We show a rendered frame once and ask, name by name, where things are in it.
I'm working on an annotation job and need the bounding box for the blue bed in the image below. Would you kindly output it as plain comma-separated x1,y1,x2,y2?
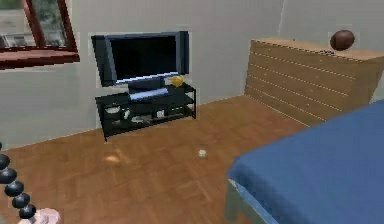
223,99,384,224

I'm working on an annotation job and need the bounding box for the brown basketball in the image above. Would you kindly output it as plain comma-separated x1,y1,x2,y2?
329,29,356,52

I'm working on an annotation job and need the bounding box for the yellow round object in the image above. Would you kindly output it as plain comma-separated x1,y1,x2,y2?
170,75,185,88

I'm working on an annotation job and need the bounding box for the black television stand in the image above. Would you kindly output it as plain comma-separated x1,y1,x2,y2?
94,83,197,142

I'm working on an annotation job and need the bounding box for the black television set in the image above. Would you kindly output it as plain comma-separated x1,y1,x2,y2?
90,30,190,94

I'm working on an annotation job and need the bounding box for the wooden chest of drawers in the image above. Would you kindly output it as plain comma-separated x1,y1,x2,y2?
244,37,384,127

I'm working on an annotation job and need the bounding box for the red framed window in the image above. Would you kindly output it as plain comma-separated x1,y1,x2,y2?
0,0,81,71

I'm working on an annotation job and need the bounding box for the black beaded lamp post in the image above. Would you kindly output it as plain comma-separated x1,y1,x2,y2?
0,141,62,224

